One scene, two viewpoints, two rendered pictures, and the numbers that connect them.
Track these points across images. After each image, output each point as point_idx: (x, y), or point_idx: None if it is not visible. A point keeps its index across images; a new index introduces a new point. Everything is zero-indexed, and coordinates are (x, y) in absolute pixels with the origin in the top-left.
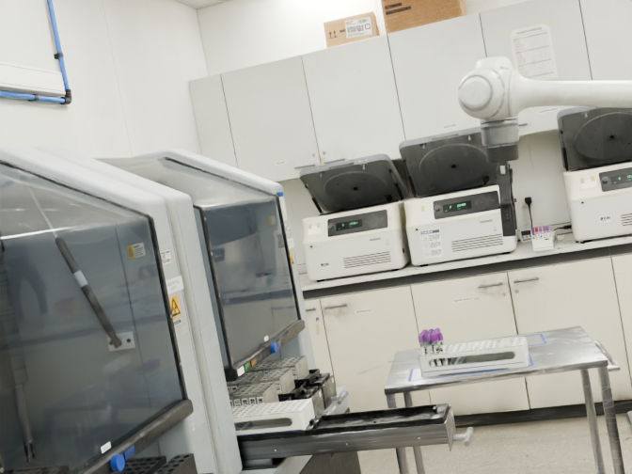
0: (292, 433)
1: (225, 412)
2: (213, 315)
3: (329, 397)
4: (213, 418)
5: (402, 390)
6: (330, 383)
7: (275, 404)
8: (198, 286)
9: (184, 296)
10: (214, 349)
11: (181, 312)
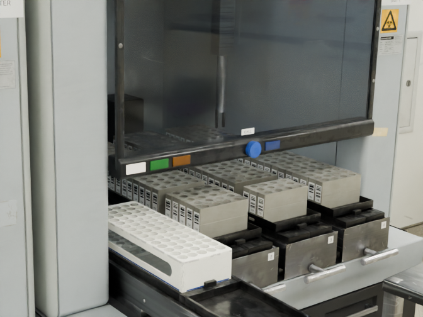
0: (166, 288)
1: (85, 218)
2: (102, 72)
3: (360, 248)
4: (49, 221)
5: (409, 297)
6: (374, 228)
7: (187, 234)
8: (74, 21)
9: (37, 31)
10: (89, 124)
11: (4, 53)
